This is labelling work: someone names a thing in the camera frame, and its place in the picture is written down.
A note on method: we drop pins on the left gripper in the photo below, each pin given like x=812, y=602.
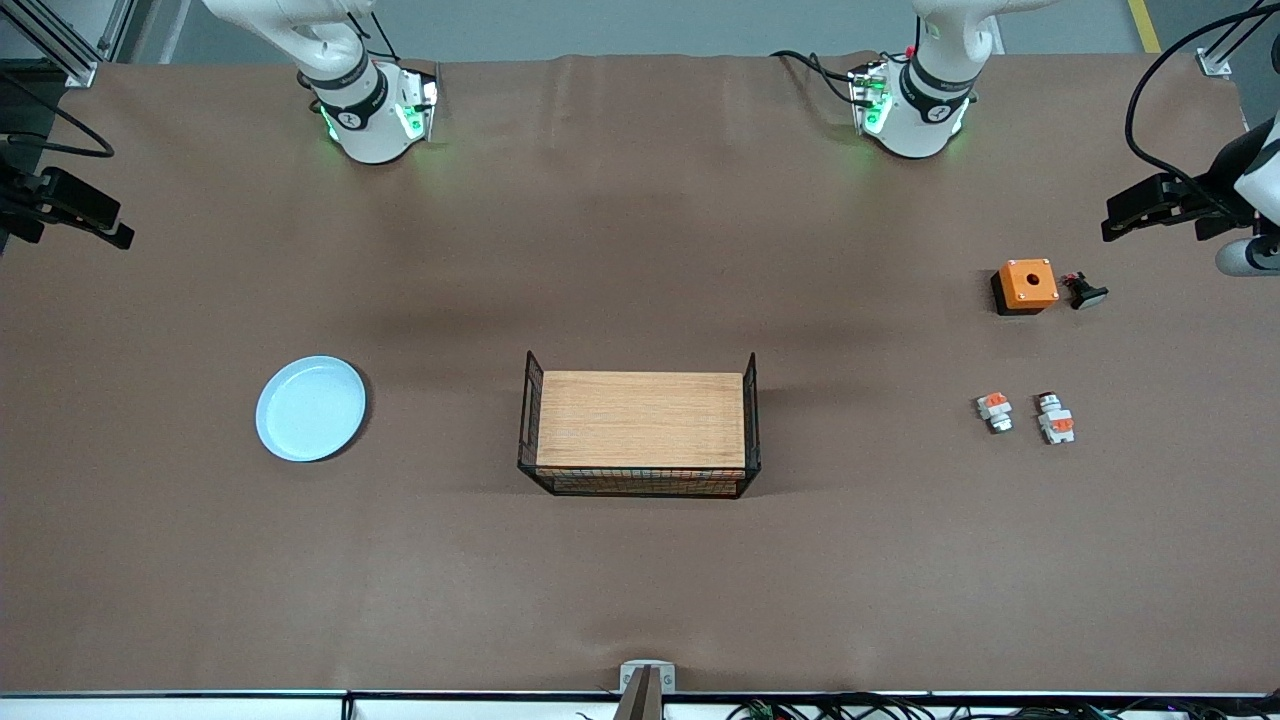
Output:
x=1226, y=176

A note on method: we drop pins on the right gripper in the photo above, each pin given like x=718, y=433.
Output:
x=18, y=196

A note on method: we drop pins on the light blue round plate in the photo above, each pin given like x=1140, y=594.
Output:
x=311, y=408

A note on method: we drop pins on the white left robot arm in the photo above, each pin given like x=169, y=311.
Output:
x=920, y=110

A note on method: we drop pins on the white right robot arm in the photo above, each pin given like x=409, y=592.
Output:
x=365, y=110

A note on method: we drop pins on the black push button head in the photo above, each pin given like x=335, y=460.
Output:
x=1087, y=293

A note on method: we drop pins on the small white orange contact block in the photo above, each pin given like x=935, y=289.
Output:
x=995, y=411

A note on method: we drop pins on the wooden board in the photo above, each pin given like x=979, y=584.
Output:
x=640, y=420

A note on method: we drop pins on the brown table cover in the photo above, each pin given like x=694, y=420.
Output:
x=640, y=580

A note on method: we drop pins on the orange button enclosure box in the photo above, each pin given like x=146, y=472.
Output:
x=1027, y=284

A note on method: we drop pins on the aluminium frame profile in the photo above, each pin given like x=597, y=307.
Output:
x=60, y=45
x=1215, y=55

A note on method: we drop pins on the grey metal bracket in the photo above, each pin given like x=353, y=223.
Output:
x=647, y=680

